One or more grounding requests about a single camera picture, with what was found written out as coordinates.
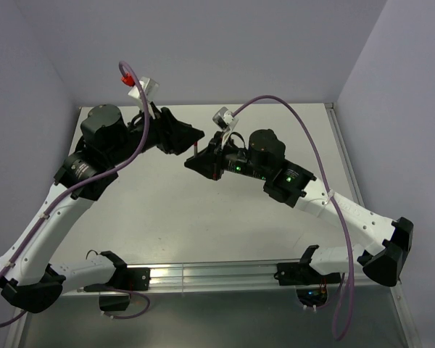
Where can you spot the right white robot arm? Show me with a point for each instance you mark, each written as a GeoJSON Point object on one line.
{"type": "Point", "coordinates": [379, 245]}

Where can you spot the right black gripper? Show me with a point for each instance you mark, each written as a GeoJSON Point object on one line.
{"type": "Point", "coordinates": [209, 164]}

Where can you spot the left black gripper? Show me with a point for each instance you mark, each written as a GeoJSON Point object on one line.
{"type": "Point", "coordinates": [173, 136]}

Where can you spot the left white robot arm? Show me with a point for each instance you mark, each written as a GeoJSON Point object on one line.
{"type": "Point", "coordinates": [80, 181]}

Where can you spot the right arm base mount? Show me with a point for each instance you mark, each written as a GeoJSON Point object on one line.
{"type": "Point", "coordinates": [315, 285]}

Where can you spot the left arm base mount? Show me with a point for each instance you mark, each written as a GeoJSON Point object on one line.
{"type": "Point", "coordinates": [120, 292]}

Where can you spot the aluminium front rail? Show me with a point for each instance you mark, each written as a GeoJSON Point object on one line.
{"type": "Point", "coordinates": [214, 276]}

